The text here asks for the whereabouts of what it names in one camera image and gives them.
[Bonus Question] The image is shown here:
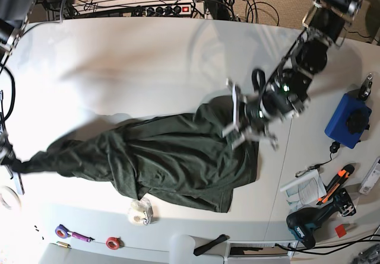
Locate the orange black utility knife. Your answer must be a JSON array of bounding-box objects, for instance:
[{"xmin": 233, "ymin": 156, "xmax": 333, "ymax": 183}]
[{"xmin": 316, "ymin": 164, "xmax": 355, "ymax": 206}]

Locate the black power strip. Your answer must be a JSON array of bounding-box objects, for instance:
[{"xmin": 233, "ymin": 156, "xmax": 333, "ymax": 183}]
[{"xmin": 131, "ymin": 5, "xmax": 192, "ymax": 17}]

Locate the red tape roll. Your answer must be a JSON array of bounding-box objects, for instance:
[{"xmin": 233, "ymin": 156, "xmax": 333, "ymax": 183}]
[{"xmin": 106, "ymin": 237, "xmax": 121, "ymax": 250}]

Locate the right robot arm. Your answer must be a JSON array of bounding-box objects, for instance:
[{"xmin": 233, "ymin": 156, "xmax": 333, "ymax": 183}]
[{"xmin": 1, "ymin": 0, "xmax": 36, "ymax": 146}]

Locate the brass small cylinder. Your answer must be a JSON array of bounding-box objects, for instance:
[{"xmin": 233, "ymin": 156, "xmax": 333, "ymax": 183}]
[{"xmin": 56, "ymin": 241, "xmax": 71, "ymax": 249}]

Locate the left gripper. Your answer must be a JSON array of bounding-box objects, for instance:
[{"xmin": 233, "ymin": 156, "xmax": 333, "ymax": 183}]
[{"xmin": 221, "ymin": 78, "xmax": 278, "ymax": 150}]

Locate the white tape roll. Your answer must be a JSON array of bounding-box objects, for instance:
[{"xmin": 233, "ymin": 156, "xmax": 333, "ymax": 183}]
[{"xmin": 1, "ymin": 186, "xmax": 21, "ymax": 211}]

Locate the red square sticker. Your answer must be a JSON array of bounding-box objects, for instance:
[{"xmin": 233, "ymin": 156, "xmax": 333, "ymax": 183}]
[{"xmin": 335, "ymin": 224, "xmax": 347, "ymax": 238}]

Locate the white paper manual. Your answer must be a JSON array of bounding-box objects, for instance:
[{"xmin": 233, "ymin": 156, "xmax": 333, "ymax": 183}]
[{"xmin": 280, "ymin": 169, "xmax": 326, "ymax": 212}]

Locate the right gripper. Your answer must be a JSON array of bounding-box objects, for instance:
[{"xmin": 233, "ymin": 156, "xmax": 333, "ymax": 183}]
[{"xmin": 1, "ymin": 133, "xmax": 18, "ymax": 169}]

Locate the blue plastic box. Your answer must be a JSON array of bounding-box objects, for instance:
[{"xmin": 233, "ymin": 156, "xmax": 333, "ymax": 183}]
[{"xmin": 324, "ymin": 89, "xmax": 372, "ymax": 149}]

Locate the metal clamp tool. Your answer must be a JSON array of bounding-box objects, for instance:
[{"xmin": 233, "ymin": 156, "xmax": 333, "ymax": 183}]
[{"xmin": 358, "ymin": 73, "xmax": 373, "ymax": 101}]

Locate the dark green t-shirt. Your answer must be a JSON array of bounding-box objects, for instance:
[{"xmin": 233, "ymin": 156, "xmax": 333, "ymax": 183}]
[{"xmin": 12, "ymin": 96, "xmax": 259, "ymax": 213}]

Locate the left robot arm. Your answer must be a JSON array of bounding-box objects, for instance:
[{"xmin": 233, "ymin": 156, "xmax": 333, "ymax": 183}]
[{"xmin": 221, "ymin": 0, "xmax": 363, "ymax": 150}]

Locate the black cordless drill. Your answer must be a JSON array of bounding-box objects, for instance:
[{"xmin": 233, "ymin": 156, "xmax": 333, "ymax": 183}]
[{"xmin": 286, "ymin": 188, "xmax": 356, "ymax": 249}]

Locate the silver carabiner clip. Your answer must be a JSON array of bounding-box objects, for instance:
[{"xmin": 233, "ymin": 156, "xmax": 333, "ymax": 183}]
[{"xmin": 295, "ymin": 164, "xmax": 321, "ymax": 178}]

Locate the purple tape roll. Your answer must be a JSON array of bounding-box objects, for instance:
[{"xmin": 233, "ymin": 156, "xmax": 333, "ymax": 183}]
[{"xmin": 55, "ymin": 224, "xmax": 70, "ymax": 239}]

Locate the black strap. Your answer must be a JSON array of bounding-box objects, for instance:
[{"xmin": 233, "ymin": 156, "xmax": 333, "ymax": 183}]
[{"xmin": 193, "ymin": 234, "xmax": 229, "ymax": 256}]

